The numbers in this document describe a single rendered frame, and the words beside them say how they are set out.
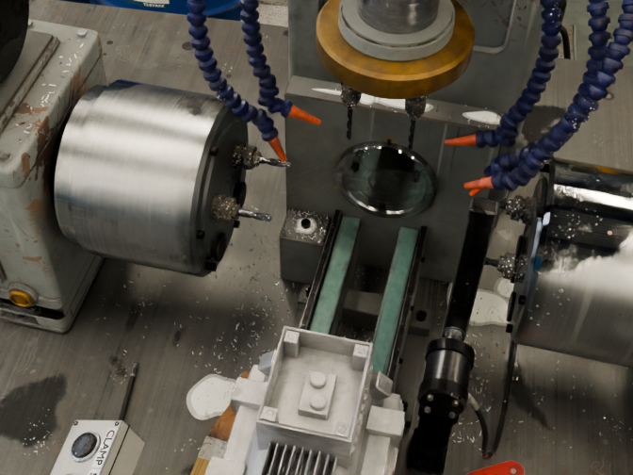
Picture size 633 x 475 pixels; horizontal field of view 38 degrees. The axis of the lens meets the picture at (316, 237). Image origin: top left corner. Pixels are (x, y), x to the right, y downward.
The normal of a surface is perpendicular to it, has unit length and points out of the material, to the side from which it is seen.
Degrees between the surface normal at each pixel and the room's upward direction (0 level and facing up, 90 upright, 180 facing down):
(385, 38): 0
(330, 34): 0
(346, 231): 0
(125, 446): 66
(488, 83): 90
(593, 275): 47
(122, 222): 73
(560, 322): 80
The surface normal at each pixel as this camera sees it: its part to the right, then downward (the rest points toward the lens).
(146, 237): -0.23, 0.64
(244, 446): 0.01, -0.63
